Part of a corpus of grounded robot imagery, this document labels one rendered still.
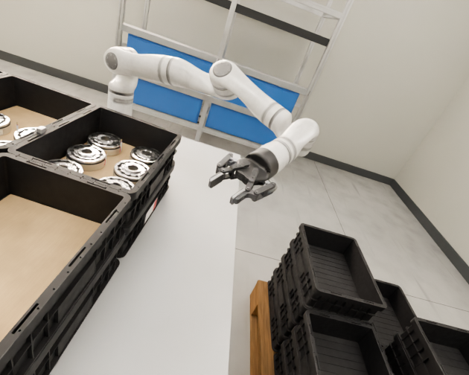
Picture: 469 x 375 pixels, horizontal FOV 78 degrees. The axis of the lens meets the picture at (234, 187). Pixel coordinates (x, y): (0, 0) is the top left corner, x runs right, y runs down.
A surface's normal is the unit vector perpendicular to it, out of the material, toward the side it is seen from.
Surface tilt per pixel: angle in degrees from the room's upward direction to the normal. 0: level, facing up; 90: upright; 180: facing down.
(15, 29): 90
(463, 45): 90
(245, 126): 90
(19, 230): 0
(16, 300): 0
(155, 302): 0
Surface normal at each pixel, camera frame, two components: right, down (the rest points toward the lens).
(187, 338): 0.31, -0.80
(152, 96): -0.04, 0.52
